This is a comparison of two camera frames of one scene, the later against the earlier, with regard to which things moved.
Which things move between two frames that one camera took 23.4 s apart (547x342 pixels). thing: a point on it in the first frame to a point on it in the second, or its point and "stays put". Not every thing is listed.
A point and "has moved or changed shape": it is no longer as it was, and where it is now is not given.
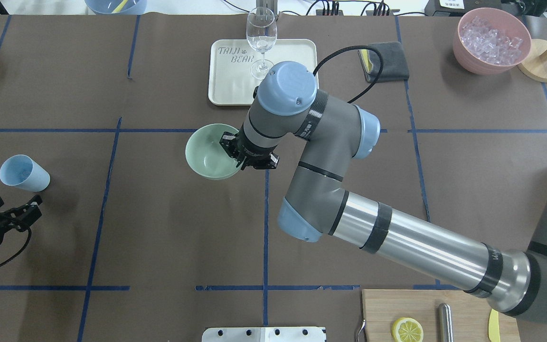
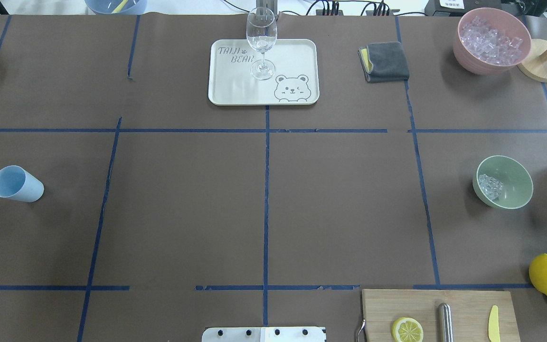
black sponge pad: [395, 66] stays put
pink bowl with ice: [489, 41] stays put
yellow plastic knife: [494, 330] stays put
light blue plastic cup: [20, 170] has moved or changed shape
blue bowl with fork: [116, 7] stays put
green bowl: [207, 156] to [518, 185]
